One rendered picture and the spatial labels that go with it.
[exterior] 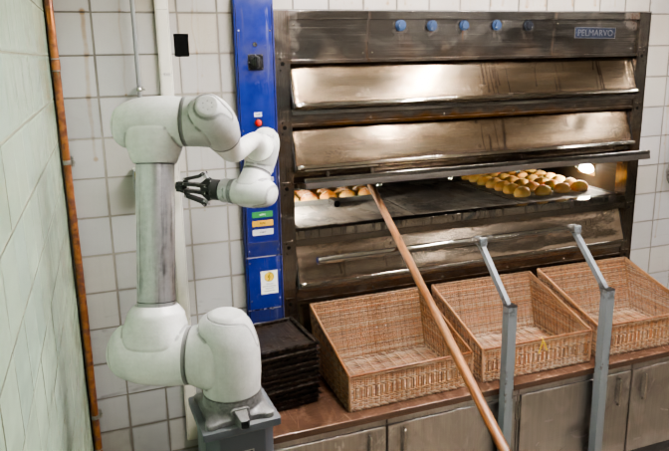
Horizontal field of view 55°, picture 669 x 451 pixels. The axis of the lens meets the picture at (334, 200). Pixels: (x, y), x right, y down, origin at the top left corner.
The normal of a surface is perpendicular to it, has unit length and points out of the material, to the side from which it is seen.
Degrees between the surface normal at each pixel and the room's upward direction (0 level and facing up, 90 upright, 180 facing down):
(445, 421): 90
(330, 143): 70
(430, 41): 90
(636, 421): 90
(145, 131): 82
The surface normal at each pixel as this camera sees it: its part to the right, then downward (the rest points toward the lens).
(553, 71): 0.31, -0.15
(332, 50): 0.36, 0.19
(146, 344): -0.04, -0.06
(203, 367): -0.10, 0.18
